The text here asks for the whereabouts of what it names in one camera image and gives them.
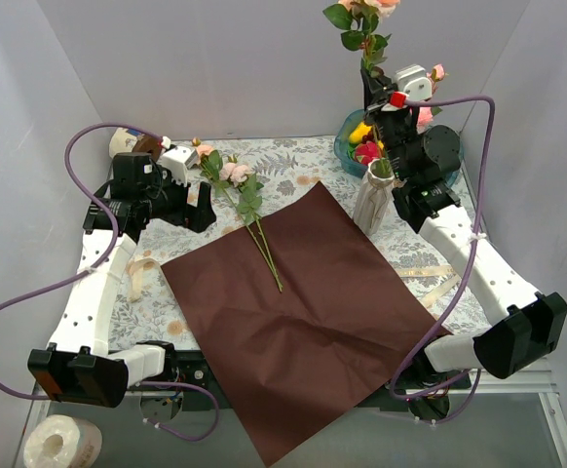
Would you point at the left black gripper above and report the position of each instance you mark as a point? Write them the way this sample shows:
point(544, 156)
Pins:
point(186, 206)

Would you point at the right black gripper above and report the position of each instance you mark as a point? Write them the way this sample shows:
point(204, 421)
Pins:
point(383, 107)

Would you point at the pale pink rose stem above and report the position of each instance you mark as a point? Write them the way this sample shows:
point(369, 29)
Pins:
point(241, 187)

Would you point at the peach rose stem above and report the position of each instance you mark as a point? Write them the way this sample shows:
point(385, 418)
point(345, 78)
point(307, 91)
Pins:
point(209, 162)
point(358, 22)

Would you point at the red wrapping paper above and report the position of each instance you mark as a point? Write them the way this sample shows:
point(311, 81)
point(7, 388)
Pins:
point(296, 346)

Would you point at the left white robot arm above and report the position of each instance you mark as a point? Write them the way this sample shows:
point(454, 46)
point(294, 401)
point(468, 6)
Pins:
point(77, 365)

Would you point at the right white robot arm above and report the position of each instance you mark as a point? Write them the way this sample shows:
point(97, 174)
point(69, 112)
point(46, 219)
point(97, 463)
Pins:
point(524, 324)

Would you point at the white ceramic vase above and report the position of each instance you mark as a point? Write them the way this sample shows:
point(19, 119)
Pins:
point(375, 196)

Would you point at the left yellow mango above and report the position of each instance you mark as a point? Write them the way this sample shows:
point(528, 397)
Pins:
point(360, 134)

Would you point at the teal plastic fruit basket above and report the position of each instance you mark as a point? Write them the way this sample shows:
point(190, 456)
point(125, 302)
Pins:
point(442, 149)

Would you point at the floral patterned table mat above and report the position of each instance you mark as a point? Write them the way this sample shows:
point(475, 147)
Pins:
point(289, 168)

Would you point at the pink dragon fruit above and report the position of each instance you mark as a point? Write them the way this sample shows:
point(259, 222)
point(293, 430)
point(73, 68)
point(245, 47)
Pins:
point(366, 153)

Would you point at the brown-ended paper roll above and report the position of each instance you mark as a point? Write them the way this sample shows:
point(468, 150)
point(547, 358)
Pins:
point(128, 141)

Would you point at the white tissue roll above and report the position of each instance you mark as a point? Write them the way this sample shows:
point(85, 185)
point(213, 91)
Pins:
point(62, 441)

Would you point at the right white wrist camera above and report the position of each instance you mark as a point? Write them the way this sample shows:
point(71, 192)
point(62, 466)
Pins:
point(413, 83)

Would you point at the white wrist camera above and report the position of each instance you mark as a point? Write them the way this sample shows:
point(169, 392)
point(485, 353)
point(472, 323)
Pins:
point(413, 83)
point(178, 160)

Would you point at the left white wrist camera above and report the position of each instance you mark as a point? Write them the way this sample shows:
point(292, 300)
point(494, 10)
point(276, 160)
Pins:
point(178, 160)

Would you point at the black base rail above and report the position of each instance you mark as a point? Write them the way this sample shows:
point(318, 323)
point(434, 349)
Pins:
point(165, 402)

